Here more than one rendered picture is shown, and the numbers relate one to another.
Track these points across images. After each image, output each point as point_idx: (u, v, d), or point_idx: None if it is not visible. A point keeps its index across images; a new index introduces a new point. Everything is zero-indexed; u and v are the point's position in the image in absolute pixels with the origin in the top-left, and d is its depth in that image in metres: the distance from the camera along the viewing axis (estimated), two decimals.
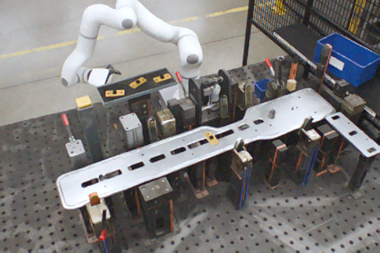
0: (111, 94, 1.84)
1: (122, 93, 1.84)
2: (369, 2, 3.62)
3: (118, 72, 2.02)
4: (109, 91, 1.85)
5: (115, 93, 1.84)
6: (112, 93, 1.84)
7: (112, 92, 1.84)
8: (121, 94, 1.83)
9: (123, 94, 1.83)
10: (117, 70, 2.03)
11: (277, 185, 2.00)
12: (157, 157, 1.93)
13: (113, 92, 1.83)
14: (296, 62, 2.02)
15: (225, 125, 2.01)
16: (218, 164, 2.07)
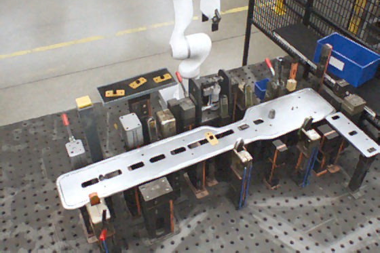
0: (111, 94, 1.84)
1: (122, 93, 1.84)
2: (369, 2, 3.62)
3: (207, 20, 1.79)
4: (109, 91, 1.85)
5: (115, 93, 1.84)
6: (112, 93, 1.84)
7: (112, 92, 1.84)
8: (121, 94, 1.83)
9: (123, 95, 1.83)
10: (206, 17, 1.79)
11: (277, 185, 2.00)
12: (157, 157, 1.93)
13: (113, 92, 1.83)
14: (296, 62, 2.02)
15: (225, 125, 2.01)
16: (218, 164, 2.07)
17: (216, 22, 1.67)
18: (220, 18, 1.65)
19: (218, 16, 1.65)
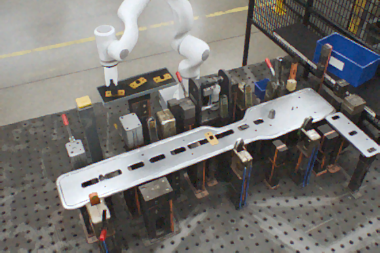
0: (111, 94, 1.84)
1: (122, 93, 1.84)
2: (369, 2, 3.62)
3: None
4: (109, 91, 1.85)
5: (115, 93, 1.84)
6: (112, 93, 1.84)
7: None
8: (121, 94, 1.83)
9: (123, 94, 1.83)
10: (117, 87, 1.85)
11: (277, 185, 2.00)
12: (157, 157, 1.93)
13: None
14: (296, 62, 2.02)
15: (225, 125, 2.01)
16: (218, 164, 2.07)
17: (110, 87, 1.78)
18: (112, 89, 1.75)
19: (111, 87, 1.75)
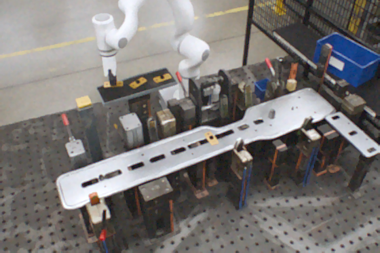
0: (109, 85, 1.80)
1: (121, 85, 1.80)
2: (369, 2, 3.62)
3: (117, 81, 1.81)
4: (108, 82, 1.82)
5: (113, 85, 1.80)
6: (110, 84, 1.80)
7: None
8: (119, 85, 1.80)
9: (121, 85, 1.80)
10: (115, 78, 1.81)
11: (277, 185, 2.00)
12: (157, 157, 1.93)
13: None
14: (296, 62, 2.02)
15: (225, 125, 2.01)
16: (218, 164, 2.07)
17: (109, 78, 1.74)
18: (110, 80, 1.72)
19: (110, 78, 1.71)
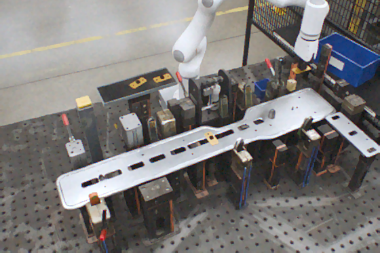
0: (299, 70, 1.82)
1: (309, 68, 1.84)
2: (369, 2, 3.62)
3: None
4: (294, 68, 1.84)
5: None
6: (299, 70, 1.83)
7: (299, 68, 1.83)
8: (308, 68, 1.83)
9: (310, 68, 1.83)
10: (301, 62, 1.84)
11: (277, 185, 2.00)
12: (157, 157, 1.93)
13: None
14: (296, 62, 2.02)
15: (225, 125, 2.01)
16: (218, 164, 2.07)
17: (307, 62, 1.77)
18: (313, 64, 1.75)
19: (312, 62, 1.74)
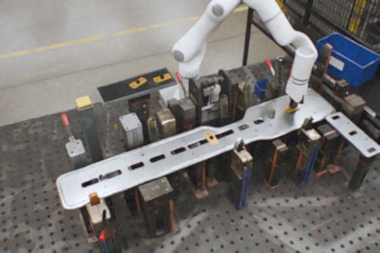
0: (290, 109, 1.98)
1: (299, 106, 2.00)
2: (369, 2, 3.62)
3: None
4: (286, 106, 2.00)
5: None
6: (290, 108, 1.99)
7: (290, 107, 1.99)
8: (298, 107, 2.00)
9: (300, 107, 2.00)
10: (292, 102, 2.00)
11: (277, 185, 2.00)
12: (157, 157, 1.93)
13: (292, 107, 1.98)
14: None
15: (225, 125, 2.01)
16: (218, 164, 2.07)
17: (298, 103, 1.93)
18: (302, 104, 1.91)
19: (302, 102, 1.90)
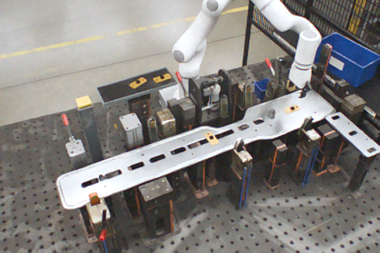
0: (290, 110, 1.99)
1: (298, 108, 2.01)
2: (369, 2, 3.62)
3: (293, 85, 1.96)
4: (286, 108, 2.00)
5: (293, 109, 2.00)
6: (290, 110, 1.99)
7: (290, 108, 2.00)
8: (298, 108, 2.00)
9: (300, 108, 2.00)
10: (292, 83, 1.96)
11: (277, 185, 2.00)
12: (157, 157, 1.93)
13: (292, 108, 1.99)
14: None
15: (225, 125, 2.01)
16: (218, 164, 2.07)
17: (306, 91, 1.84)
18: (311, 89, 1.82)
19: (309, 87, 1.82)
